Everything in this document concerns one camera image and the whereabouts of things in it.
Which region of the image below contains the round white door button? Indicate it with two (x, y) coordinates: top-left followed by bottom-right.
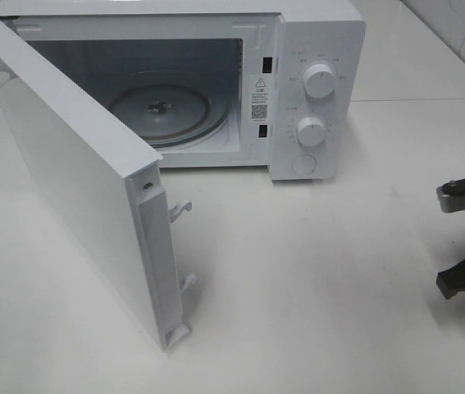
(292, 154), (317, 176)

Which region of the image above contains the white microwave door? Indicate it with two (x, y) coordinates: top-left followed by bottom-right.
(0, 21), (195, 349)

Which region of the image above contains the lower white microwave knob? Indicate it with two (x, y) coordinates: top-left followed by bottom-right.
(296, 117), (327, 148)

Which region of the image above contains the white microwave knob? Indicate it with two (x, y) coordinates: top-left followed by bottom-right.
(296, 117), (327, 148)
(303, 62), (338, 99)

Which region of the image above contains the upper white microwave knob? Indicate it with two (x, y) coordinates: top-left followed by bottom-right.
(303, 62), (338, 99)

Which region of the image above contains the white microwave oven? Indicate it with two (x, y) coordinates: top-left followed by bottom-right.
(0, 1), (366, 181)

